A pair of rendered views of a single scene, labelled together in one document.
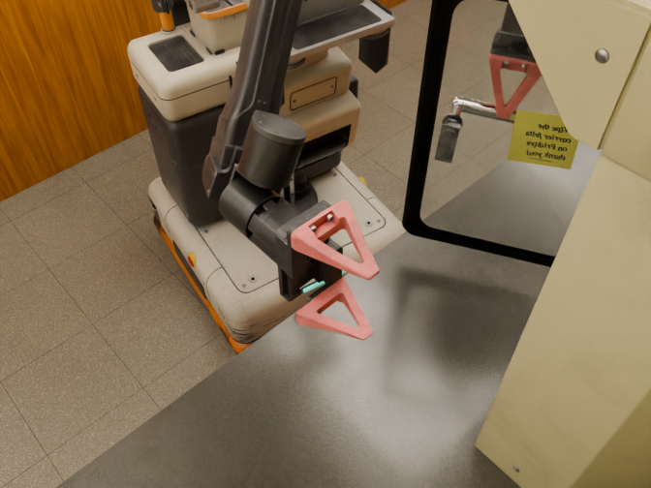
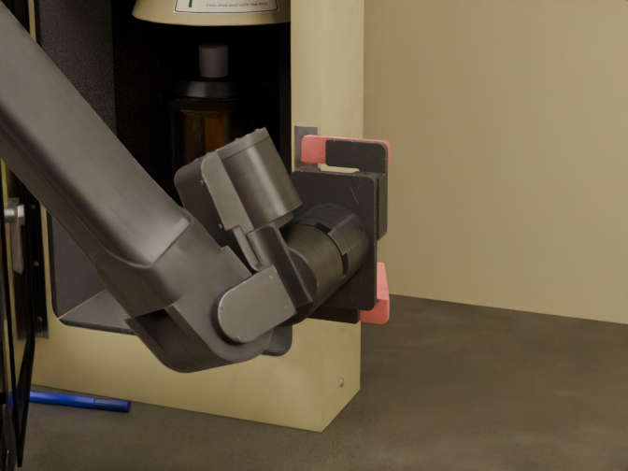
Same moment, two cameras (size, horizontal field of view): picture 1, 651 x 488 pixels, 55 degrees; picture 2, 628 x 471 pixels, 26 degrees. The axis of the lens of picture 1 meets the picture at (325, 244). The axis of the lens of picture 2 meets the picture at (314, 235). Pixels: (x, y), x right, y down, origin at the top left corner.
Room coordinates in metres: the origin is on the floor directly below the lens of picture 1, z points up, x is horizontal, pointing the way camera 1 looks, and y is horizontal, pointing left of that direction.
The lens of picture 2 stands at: (0.85, 0.87, 1.50)
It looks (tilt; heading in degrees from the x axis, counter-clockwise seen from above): 17 degrees down; 244
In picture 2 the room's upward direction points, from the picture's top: straight up
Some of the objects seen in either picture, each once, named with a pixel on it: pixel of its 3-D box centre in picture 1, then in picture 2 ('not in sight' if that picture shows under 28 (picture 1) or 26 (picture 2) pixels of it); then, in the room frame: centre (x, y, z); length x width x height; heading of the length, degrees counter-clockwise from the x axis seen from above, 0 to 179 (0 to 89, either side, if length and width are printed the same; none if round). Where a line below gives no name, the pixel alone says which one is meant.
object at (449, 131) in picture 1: (448, 141); (12, 235); (0.61, -0.15, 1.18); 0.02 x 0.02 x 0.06; 72
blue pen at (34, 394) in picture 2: not in sight; (63, 399); (0.52, -0.36, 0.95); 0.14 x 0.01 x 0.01; 139
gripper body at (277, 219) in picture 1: (290, 238); (322, 249); (0.43, 0.04, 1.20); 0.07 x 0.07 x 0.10; 43
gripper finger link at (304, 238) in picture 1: (337, 256); (356, 177); (0.38, -0.01, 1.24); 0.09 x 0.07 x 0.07; 43
